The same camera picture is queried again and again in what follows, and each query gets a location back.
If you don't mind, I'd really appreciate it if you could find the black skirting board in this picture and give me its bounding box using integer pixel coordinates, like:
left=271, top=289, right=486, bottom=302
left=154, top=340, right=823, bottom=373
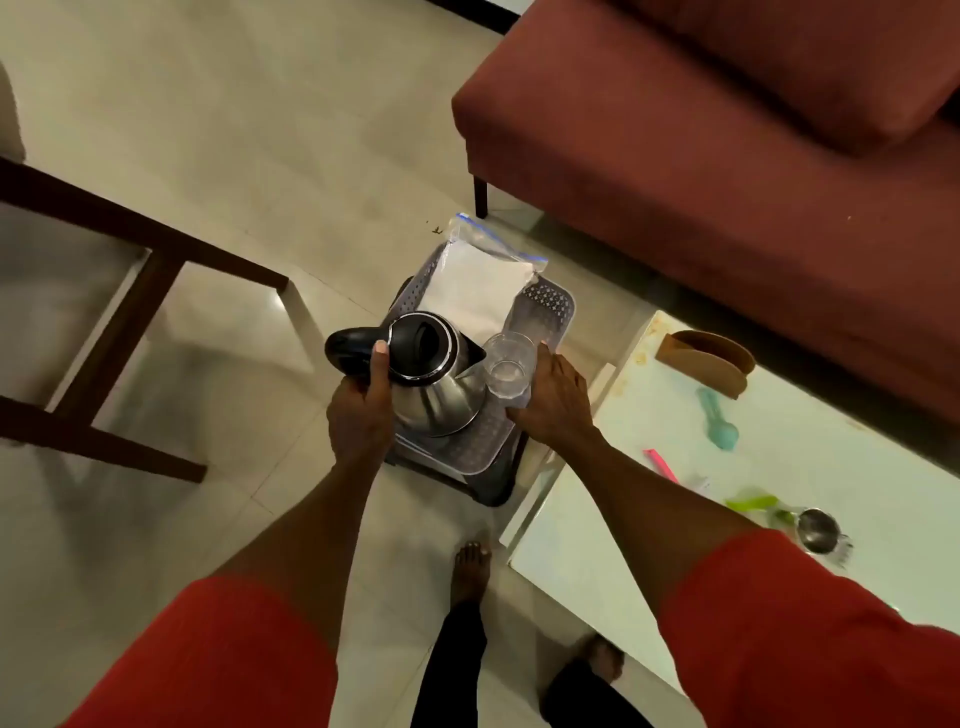
left=427, top=0, right=526, bottom=35

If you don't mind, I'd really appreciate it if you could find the steel measuring cup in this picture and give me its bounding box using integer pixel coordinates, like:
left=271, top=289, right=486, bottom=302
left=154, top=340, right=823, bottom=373
left=794, top=507, right=855, bottom=568

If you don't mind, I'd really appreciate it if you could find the steel kettle with black handle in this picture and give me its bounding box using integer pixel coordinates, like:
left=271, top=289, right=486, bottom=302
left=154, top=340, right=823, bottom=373
left=323, top=311, right=489, bottom=439

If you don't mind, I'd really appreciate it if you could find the white table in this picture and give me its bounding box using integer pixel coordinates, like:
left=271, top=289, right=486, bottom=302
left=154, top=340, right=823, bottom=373
left=498, top=309, right=960, bottom=728

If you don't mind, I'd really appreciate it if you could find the clear drinking glass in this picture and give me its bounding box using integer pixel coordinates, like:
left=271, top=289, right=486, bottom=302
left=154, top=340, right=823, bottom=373
left=482, top=331, right=538, bottom=403

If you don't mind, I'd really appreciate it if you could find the person's left leg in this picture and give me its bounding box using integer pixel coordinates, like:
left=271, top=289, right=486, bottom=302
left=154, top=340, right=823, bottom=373
left=410, top=541, right=493, bottom=728

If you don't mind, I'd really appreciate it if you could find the person's right forearm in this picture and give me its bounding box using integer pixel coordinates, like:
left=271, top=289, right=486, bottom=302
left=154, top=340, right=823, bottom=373
left=554, top=427, right=763, bottom=620

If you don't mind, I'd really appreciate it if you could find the red sweater sleeve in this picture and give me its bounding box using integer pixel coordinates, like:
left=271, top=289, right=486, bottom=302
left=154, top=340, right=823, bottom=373
left=658, top=528, right=960, bottom=728
left=63, top=575, right=339, bottom=728

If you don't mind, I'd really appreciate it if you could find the clear zip bag blue seal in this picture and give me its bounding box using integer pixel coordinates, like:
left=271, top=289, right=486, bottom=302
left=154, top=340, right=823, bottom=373
left=416, top=212, right=549, bottom=346

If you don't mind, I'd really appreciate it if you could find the small red sofa cushion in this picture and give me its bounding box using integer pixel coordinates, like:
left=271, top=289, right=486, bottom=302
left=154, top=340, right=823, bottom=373
left=607, top=0, right=960, bottom=155

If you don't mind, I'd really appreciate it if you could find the person's left hand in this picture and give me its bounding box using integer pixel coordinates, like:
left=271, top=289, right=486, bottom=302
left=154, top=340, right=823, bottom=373
left=326, top=341, right=395, bottom=469

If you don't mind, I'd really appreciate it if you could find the person's leg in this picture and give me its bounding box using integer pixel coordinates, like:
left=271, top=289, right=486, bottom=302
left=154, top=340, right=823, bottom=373
left=410, top=541, right=493, bottom=728
left=539, top=633, right=654, bottom=728

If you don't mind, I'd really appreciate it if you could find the pink handled razor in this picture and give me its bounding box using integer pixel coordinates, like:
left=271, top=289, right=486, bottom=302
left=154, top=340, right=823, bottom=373
left=642, top=448, right=711, bottom=495

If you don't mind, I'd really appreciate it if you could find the person's right leg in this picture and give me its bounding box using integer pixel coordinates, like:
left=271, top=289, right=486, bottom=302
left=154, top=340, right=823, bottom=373
left=539, top=633, right=654, bottom=728

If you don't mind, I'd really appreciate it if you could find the brown wooden napkin holder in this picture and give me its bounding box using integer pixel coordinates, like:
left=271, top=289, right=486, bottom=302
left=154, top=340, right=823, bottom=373
left=654, top=328, right=757, bottom=400

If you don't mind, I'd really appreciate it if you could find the person's left forearm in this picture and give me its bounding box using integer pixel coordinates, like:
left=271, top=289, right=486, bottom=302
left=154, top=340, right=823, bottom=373
left=213, top=449, right=380, bottom=654

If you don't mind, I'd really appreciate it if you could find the red fabric sofa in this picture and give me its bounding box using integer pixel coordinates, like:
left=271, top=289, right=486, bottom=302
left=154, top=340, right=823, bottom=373
left=451, top=0, right=960, bottom=429

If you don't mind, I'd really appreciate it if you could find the dark wooden chair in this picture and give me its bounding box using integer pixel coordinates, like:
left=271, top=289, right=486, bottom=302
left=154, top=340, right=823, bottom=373
left=0, top=63, right=290, bottom=484

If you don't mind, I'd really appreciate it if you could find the teal plastic spoon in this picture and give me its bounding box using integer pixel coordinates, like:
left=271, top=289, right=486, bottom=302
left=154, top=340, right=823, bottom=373
left=695, top=386, right=741, bottom=453

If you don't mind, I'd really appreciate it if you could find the person's right hand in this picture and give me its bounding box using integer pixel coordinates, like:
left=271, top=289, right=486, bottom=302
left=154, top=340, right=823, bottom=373
left=506, top=343, right=601, bottom=451

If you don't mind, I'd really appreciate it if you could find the grey plastic basket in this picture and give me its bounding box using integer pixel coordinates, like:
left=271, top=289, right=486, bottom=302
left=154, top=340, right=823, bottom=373
left=382, top=243, right=577, bottom=478

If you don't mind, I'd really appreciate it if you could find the green handled utensil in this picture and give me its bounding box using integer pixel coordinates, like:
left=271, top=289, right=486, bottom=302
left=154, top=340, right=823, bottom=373
left=725, top=493, right=796, bottom=526

